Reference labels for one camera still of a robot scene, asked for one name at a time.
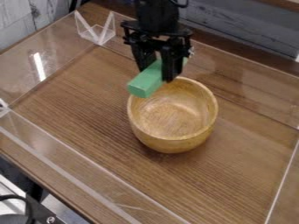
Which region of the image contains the clear acrylic tray wall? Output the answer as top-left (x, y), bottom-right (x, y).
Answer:
top-left (0, 4), bottom-right (299, 224)

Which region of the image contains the black cable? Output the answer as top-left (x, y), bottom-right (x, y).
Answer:
top-left (0, 194), bottom-right (34, 224)

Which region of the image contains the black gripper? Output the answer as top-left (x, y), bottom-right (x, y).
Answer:
top-left (120, 0), bottom-right (192, 82)

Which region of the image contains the clear acrylic corner bracket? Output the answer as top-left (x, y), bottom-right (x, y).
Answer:
top-left (74, 11), bottom-right (116, 46)

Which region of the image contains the black metal mount with bolt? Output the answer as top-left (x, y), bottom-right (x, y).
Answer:
top-left (26, 201), bottom-right (66, 224)

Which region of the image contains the brown wooden bowl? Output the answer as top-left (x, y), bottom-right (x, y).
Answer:
top-left (127, 77), bottom-right (219, 154)

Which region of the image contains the green rectangular block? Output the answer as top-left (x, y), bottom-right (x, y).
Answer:
top-left (126, 57), bottom-right (191, 99)

